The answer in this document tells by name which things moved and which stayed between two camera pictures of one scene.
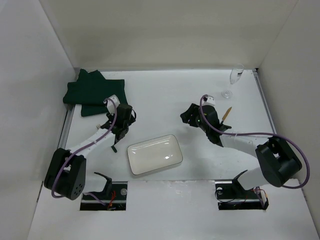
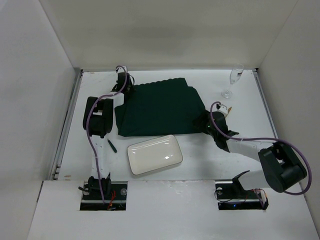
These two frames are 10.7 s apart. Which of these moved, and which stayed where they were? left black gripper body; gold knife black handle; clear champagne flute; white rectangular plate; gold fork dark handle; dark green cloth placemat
Moved: dark green cloth placemat; left black gripper body
Stayed: white rectangular plate; gold fork dark handle; clear champagne flute; gold knife black handle
